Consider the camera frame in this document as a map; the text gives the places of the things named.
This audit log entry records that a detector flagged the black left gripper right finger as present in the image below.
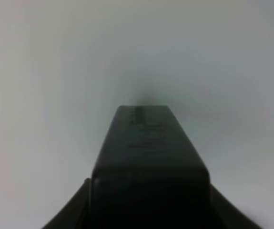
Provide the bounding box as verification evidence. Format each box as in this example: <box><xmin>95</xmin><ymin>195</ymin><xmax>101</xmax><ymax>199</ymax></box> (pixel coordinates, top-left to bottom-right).
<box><xmin>211</xmin><ymin>185</ymin><xmax>261</xmax><ymax>229</ymax></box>

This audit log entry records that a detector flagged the black pump bottle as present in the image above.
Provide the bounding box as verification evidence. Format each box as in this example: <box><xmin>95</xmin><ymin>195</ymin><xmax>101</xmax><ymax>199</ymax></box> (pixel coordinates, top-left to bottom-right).
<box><xmin>90</xmin><ymin>106</ymin><xmax>213</xmax><ymax>229</ymax></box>

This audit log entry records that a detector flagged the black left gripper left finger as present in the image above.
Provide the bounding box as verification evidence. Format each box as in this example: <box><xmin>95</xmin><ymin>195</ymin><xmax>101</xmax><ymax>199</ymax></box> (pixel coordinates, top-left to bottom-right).
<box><xmin>43</xmin><ymin>178</ymin><xmax>91</xmax><ymax>229</ymax></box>

